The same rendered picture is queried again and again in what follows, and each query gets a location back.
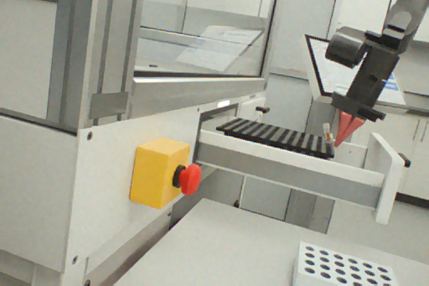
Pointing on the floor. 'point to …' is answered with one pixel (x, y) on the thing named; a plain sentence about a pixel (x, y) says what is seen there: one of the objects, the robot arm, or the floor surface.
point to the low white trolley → (245, 252)
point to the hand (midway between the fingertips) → (337, 143)
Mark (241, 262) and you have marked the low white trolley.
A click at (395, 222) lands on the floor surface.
